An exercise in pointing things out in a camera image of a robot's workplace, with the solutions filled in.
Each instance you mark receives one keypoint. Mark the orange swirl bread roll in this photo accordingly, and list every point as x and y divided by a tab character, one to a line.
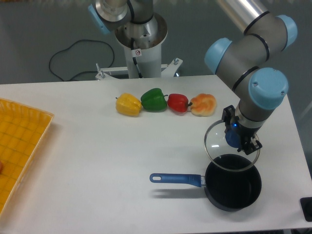
203	105

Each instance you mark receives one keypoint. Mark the glass lid with blue knob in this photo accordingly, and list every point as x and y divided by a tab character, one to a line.
230	146

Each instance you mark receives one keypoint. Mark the black device at table edge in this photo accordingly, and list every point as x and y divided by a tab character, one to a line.
306	205

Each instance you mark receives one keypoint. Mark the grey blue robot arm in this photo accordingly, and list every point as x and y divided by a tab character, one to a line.
237	64

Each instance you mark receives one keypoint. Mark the green bell pepper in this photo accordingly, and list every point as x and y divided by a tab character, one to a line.
154	100

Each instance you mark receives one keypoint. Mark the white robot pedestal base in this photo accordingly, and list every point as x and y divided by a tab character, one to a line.
142	44

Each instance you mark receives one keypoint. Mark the yellow bell pepper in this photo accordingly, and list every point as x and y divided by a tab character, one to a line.
128	105

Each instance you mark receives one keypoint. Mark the red bell pepper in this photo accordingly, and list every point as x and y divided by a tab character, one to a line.
178	103

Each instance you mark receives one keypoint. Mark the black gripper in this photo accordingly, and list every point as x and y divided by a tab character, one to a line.
240	135

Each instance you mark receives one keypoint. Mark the dark saucepan with blue handle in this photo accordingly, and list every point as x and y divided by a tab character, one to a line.
225	187

